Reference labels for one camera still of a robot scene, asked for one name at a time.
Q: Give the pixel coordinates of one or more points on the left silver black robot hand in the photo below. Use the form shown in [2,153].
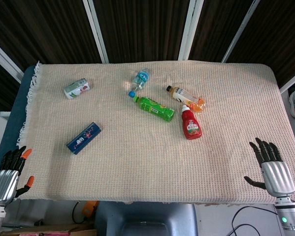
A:
[4,182]

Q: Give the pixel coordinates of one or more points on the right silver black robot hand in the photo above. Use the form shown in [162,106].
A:
[277,177]

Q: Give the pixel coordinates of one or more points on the silver box with blue edge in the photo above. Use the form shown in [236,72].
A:
[83,138]

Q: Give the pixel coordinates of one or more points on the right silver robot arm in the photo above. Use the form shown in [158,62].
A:
[287,211]

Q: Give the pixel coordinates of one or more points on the brown cardboard box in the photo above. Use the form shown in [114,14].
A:
[51,232]

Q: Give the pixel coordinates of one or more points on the orange device under table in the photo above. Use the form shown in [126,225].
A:
[89,209]

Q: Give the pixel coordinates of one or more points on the red ketchup bottle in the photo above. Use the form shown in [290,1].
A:
[191,126]

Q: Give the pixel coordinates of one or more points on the white green drink can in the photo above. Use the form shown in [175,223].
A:
[77,88]

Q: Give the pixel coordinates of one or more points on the orange juice bottle black cap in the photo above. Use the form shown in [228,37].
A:
[184,97]

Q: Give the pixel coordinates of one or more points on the beige waffle tablecloth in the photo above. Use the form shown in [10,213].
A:
[149,159]

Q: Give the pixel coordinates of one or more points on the grey blue chair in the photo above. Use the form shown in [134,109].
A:
[147,218]

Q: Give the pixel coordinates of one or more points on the green tea bottle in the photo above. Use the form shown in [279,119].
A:
[154,108]

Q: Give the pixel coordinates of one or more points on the clear water bottle blue cap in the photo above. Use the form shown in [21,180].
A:
[140,79]

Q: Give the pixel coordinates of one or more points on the white partition frame post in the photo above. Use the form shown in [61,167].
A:
[240,32]
[292,81]
[95,29]
[4,59]
[190,29]

